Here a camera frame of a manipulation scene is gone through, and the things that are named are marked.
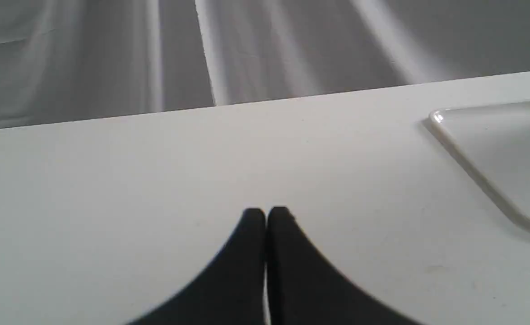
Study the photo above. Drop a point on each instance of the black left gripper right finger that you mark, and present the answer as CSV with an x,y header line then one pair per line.
x,y
303,288

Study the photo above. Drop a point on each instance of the grey draped backdrop cloth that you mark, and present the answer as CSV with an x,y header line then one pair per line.
x,y
67,60

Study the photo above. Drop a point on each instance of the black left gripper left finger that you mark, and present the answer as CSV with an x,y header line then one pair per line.
x,y
230,290

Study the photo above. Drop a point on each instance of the white rectangular plastic tray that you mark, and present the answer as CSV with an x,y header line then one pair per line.
x,y
492,144

